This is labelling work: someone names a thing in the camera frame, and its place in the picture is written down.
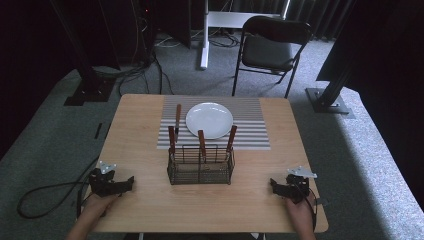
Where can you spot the black folding chair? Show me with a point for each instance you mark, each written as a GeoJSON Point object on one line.
{"type": "Point", "coordinates": [270, 50]}

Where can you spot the person's left hand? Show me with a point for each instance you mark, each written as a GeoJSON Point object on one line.
{"type": "Point", "coordinates": [96, 206]}

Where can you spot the white desk frame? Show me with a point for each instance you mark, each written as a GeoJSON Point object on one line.
{"type": "Point", "coordinates": [204, 50]}

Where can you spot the black metal stand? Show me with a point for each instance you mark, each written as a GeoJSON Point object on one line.
{"type": "Point", "coordinates": [328, 100]}
{"type": "Point", "coordinates": [88, 86]}

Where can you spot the grey striped placemat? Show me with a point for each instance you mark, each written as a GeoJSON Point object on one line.
{"type": "Point", "coordinates": [250, 113]}

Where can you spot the small black floor strip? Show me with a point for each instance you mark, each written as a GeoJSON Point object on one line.
{"type": "Point", "coordinates": [98, 130]}

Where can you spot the white round plate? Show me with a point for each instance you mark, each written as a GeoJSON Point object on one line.
{"type": "Point", "coordinates": [209, 120]}

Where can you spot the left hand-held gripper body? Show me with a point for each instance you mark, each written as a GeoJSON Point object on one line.
{"type": "Point", "coordinates": [101, 183]}

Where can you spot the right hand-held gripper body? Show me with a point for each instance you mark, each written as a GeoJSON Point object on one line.
{"type": "Point", "coordinates": [296, 186]}

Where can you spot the person's right hand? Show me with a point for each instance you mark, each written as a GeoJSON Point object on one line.
{"type": "Point", "coordinates": [300, 215]}

